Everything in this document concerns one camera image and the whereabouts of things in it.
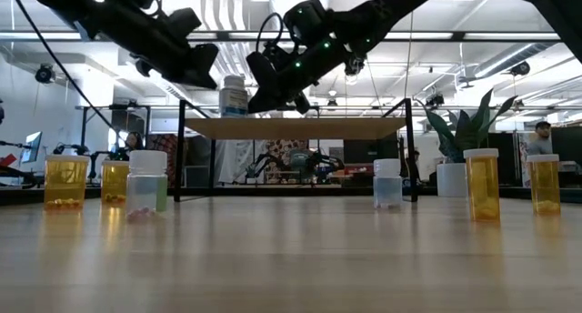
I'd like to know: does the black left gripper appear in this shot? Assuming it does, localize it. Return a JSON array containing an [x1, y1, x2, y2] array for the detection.
[[134, 24, 220, 90]]

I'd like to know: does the computer monitor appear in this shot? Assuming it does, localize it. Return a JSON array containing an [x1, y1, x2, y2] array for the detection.
[[20, 130, 44, 165]]

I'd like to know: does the clear bottle with green label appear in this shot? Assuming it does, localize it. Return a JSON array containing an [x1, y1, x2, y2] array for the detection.
[[125, 149, 169, 223]]

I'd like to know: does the black ceiling spotlight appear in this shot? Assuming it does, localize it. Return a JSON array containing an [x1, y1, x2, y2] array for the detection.
[[35, 63, 56, 86], [508, 60, 532, 77]]

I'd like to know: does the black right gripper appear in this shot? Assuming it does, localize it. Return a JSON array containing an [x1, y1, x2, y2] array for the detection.
[[247, 33, 352, 116]]

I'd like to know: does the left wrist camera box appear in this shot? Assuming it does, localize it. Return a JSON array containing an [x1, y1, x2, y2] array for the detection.
[[166, 6, 204, 37]]

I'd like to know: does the wooden shelf with black frame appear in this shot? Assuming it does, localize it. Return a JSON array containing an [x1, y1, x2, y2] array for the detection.
[[174, 97, 418, 204]]

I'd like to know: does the black metal rig frame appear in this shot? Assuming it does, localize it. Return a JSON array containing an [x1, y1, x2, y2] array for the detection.
[[0, 185, 582, 205]]

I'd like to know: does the person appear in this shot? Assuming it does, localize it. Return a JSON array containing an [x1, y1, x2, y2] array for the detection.
[[118, 130, 146, 162], [527, 120, 555, 156]]

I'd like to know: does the green plant in white pot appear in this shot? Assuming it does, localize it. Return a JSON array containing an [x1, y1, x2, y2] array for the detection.
[[420, 87, 519, 198]]

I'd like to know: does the clear plastic medicine bottle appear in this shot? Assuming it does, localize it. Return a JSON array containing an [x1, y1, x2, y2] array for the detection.
[[373, 157, 404, 210]]

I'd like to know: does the white labelled medicine bottle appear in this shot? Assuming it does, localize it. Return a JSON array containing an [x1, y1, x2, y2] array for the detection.
[[218, 74, 249, 119]]

